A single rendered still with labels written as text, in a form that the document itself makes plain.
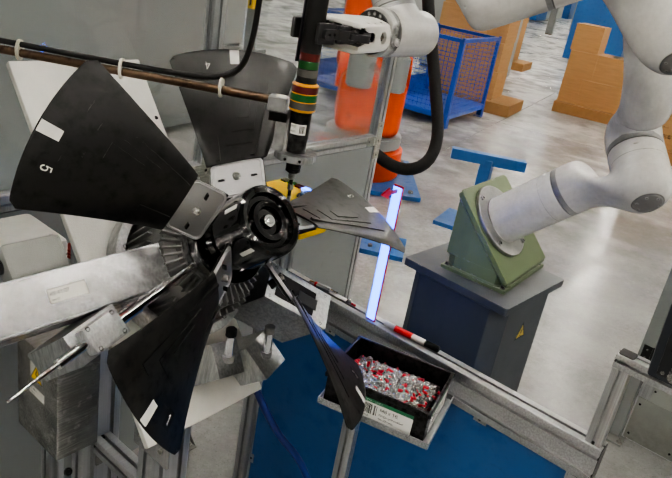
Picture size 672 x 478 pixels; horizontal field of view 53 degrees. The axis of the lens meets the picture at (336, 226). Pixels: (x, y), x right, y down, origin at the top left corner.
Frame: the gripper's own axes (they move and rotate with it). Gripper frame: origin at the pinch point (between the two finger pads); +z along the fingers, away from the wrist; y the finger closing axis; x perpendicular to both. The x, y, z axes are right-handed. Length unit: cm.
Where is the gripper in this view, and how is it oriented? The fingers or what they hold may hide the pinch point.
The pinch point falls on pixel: (312, 30)
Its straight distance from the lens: 109.4
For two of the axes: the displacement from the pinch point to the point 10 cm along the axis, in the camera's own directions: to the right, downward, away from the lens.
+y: -7.6, -3.6, 5.5
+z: -6.3, 1.9, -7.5
